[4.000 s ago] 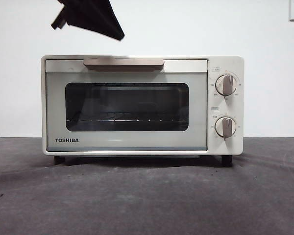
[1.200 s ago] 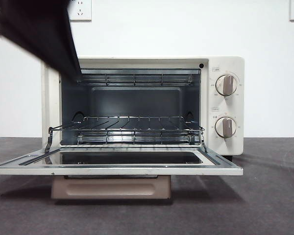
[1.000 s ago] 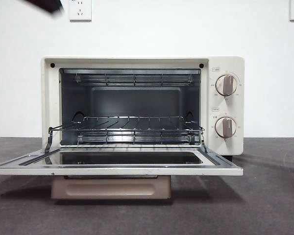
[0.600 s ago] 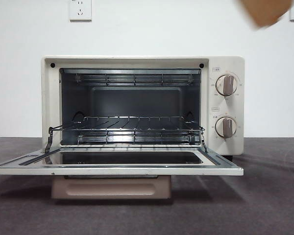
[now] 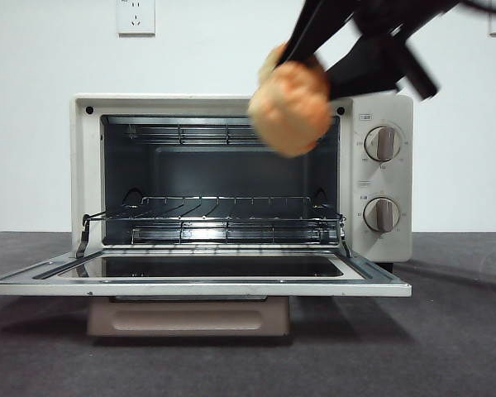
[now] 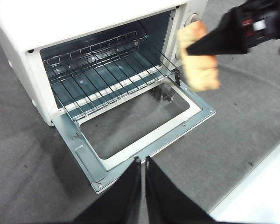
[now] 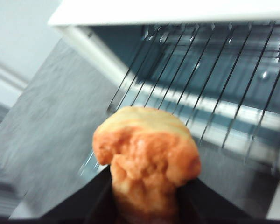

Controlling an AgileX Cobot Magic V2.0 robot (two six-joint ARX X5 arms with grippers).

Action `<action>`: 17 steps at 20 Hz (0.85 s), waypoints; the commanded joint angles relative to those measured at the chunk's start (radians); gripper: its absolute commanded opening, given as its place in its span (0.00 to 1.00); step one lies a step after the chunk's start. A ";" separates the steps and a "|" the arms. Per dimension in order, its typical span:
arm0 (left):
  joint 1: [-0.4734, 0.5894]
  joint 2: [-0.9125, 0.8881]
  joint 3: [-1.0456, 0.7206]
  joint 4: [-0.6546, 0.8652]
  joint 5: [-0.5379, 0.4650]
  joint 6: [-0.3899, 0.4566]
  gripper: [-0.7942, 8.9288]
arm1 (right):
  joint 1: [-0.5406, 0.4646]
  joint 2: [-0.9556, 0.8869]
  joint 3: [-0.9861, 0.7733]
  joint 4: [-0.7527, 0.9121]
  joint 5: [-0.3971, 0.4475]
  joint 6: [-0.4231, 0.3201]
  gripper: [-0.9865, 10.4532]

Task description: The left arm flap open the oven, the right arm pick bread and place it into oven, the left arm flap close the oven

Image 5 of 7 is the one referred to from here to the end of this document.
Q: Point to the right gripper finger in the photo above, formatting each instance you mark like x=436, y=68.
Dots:
x=363, y=70
x=314, y=25

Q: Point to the golden brown bread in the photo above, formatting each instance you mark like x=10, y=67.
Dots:
x=289, y=111

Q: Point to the cream Toshiba toaster oven body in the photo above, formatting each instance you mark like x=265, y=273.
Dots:
x=380, y=182

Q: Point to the temperature knob cream beige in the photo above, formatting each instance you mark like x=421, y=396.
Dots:
x=382, y=143

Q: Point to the timer knob cream beige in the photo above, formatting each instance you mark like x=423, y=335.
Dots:
x=381, y=214

